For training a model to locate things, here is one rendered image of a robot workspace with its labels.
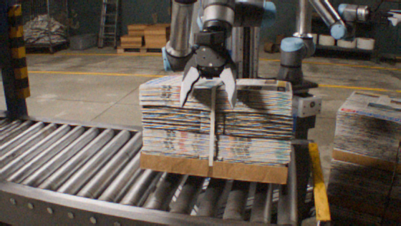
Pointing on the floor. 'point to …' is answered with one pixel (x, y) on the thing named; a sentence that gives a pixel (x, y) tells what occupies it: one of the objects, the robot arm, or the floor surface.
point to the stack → (379, 119)
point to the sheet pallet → (145, 38)
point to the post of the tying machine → (16, 106)
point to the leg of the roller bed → (301, 195)
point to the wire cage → (44, 30)
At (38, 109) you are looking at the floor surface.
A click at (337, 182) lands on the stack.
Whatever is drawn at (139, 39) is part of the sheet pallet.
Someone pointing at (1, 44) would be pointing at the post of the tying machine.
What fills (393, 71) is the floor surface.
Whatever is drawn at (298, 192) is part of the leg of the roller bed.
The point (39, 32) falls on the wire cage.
